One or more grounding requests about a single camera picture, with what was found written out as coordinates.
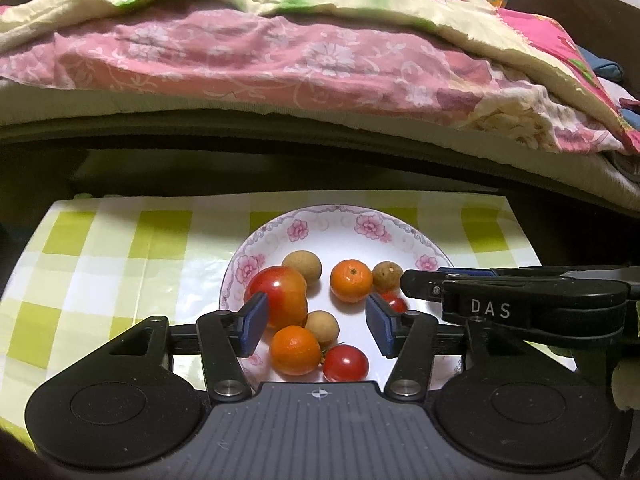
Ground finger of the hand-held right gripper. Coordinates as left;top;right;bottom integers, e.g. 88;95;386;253
436;266;626;281
402;270;446;303

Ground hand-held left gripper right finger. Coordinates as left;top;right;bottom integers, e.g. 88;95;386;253
365;294;533;403

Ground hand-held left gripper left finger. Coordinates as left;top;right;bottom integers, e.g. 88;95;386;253
107;291;271;403

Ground red cherry tomato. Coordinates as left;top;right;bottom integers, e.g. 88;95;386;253
381;292;409;315
321;344;370;383

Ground large orange-red tomato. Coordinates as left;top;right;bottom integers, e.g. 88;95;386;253
243;266;309;331

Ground brown longan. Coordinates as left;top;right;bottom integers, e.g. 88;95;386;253
281;251;322;287
304;310;342;348
372;261;404;293

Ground orange mandarin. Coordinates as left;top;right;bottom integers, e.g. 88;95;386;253
329;259;375;304
269;325;322;377

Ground white floral plate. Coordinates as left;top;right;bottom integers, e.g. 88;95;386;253
219;204;471;395

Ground green checked tablecloth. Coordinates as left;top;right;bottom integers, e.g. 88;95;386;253
0;191;578;418

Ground blue cloth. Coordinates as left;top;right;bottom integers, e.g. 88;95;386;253
577;45;640;131

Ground pink floral blanket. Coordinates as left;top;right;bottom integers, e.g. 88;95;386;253
0;5;631;156

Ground bed with floral quilts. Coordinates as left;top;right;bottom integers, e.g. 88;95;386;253
0;80;640;211

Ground dark headboard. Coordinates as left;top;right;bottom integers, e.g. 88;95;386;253
505;0;640;101

